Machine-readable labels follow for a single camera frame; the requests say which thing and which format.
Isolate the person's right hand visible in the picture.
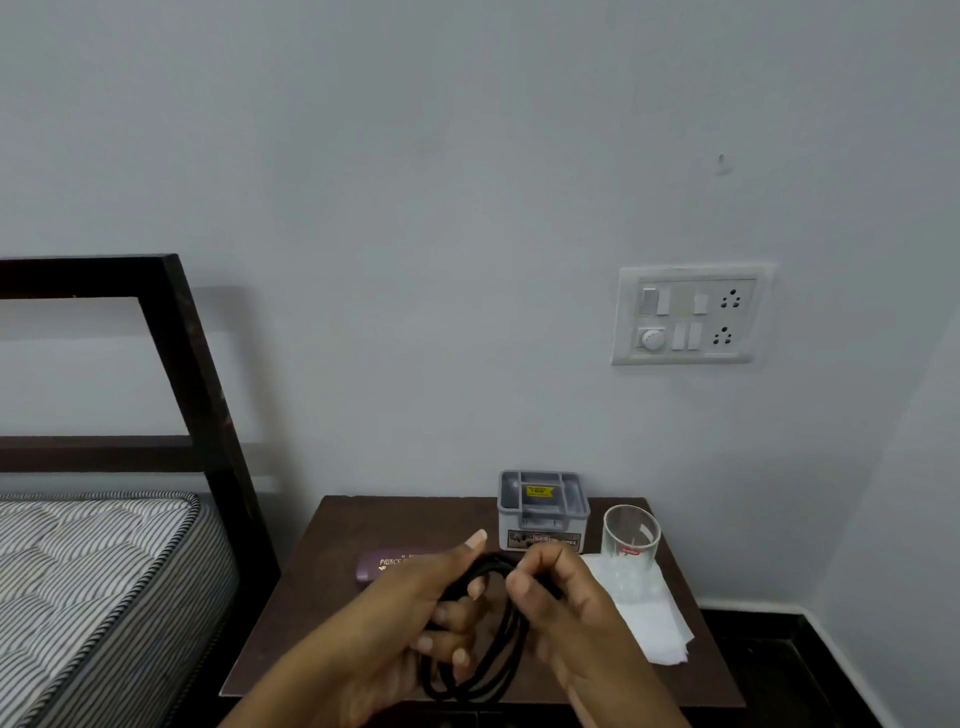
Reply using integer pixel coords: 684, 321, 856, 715
506, 541, 670, 715

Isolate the person's left hand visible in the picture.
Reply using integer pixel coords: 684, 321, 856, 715
322, 528, 490, 728

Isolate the black cable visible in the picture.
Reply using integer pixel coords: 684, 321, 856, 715
416, 551, 565, 706

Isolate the person's left forearm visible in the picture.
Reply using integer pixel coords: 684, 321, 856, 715
216, 633, 393, 728

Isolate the person's right forearm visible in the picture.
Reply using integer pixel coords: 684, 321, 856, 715
573, 675, 695, 728

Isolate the grey plastic organizer box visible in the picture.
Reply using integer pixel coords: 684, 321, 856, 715
498, 469, 593, 557

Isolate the purple oblong case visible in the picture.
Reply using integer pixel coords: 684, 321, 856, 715
355, 551, 444, 587

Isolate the clear drinking glass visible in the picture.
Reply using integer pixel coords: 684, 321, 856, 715
602, 504, 663, 604

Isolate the dark brown bedside table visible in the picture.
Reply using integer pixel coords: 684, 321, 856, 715
219, 495, 748, 728

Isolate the white paper napkin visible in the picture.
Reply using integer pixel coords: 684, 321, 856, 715
581, 553, 697, 668

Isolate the striped quilted mattress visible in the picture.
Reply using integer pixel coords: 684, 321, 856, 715
0, 491, 243, 728

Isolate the dark wooden bed frame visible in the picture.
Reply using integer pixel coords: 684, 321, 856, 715
0, 253, 283, 728

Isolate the white wall switch panel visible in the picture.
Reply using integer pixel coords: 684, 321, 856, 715
610, 262, 778, 368

